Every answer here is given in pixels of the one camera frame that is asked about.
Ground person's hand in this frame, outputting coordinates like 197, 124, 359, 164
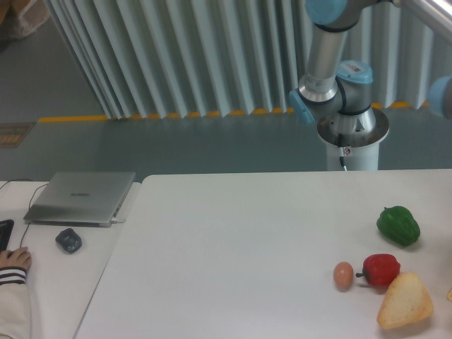
0, 246, 32, 271

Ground white striped sleeve forearm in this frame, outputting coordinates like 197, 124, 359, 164
1, 266, 31, 338

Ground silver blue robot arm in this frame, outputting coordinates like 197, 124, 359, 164
289, 1, 451, 123

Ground red bell pepper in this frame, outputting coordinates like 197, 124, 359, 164
355, 254, 400, 287

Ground green bell pepper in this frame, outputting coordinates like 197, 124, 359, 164
376, 206, 421, 247

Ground black keyboard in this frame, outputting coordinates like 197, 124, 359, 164
0, 219, 14, 252

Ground dark grey computer mouse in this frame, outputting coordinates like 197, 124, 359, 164
55, 228, 83, 254

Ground silver closed laptop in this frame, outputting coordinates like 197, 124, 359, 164
24, 172, 136, 227

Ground brown egg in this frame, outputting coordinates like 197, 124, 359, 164
333, 261, 354, 287

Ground slice of bread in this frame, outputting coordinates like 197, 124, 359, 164
376, 272, 434, 330

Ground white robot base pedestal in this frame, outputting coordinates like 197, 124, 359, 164
317, 107, 389, 171

